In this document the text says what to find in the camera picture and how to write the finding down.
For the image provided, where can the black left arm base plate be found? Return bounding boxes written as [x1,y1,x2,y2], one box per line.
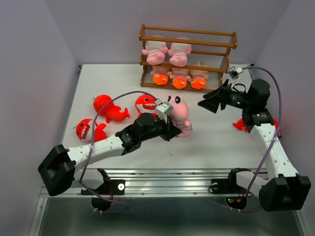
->
[92,179,126,196]

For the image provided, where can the boy doll black hair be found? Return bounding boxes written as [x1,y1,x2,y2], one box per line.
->
[151,65,172,86]

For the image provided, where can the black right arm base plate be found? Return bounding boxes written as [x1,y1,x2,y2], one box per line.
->
[208,178,246,194]

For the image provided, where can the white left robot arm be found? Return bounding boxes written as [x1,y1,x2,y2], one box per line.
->
[38,113,181,196]

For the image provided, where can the wooden three-tier shelf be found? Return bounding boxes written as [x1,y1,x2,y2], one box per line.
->
[139,25,238,92]

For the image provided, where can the boy doll from corner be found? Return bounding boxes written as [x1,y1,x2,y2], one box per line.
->
[190,69,209,89]

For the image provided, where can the pink pig plush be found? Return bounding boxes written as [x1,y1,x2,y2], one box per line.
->
[167,95,192,138]
[167,42,192,67]
[142,40,168,65]

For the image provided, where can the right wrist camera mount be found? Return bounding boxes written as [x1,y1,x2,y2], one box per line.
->
[228,66,243,88]

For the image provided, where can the boy doll face up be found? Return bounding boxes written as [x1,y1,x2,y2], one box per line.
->
[169,68,191,89]

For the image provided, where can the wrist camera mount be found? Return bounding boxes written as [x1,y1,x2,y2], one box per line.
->
[228,66,243,88]
[155,99,173,122]

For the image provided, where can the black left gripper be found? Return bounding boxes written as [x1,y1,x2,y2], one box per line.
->
[140,114,181,142]

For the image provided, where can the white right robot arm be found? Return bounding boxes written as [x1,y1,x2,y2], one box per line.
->
[198,79,311,211]

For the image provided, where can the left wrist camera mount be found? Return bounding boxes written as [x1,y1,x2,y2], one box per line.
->
[155,99,173,122]

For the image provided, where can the aluminium rail frame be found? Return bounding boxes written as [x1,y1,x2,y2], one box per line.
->
[40,64,306,236]

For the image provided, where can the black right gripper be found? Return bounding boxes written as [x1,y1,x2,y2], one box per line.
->
[197,79,252,114]

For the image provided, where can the red shark plush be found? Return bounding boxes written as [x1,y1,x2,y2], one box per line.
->
[76,118,108,143]
[232,118,279,133]
[93,94,130,123]
[135,94,158,118]

